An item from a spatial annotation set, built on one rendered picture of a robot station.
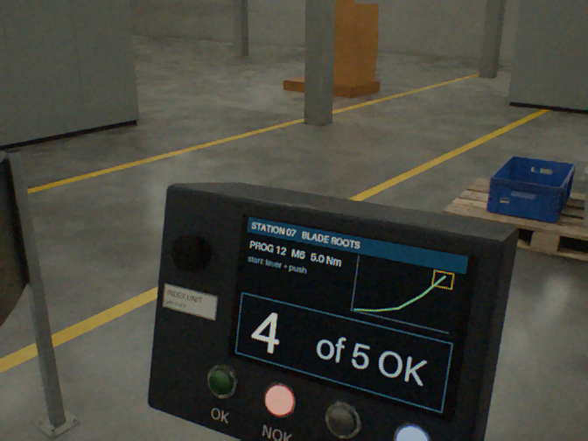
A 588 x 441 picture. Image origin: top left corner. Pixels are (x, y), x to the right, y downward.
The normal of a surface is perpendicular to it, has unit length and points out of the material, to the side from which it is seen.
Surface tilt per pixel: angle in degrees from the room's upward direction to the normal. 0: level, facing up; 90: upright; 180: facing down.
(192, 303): 75
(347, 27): 90
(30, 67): 90
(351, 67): 90
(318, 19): 90
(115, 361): 0
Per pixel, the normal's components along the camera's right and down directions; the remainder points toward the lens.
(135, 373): 0.00, -0.93
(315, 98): -0.62, 0.28
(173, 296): -0.43, 0.07
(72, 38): 0.79, 0.22
